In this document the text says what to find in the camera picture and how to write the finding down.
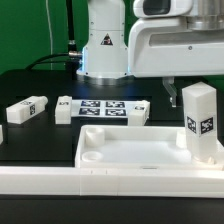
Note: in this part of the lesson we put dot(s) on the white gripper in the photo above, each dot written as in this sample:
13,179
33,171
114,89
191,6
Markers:
176,38

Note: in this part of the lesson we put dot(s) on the white desk top tray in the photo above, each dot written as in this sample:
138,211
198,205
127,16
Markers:
140,147

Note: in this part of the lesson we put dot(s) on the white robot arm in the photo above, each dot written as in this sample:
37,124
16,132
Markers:
105,56

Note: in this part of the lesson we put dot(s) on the white front fence bar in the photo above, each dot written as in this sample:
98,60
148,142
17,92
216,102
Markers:
111,182

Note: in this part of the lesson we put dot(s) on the white marker base plate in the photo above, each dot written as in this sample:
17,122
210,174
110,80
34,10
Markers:
136,112

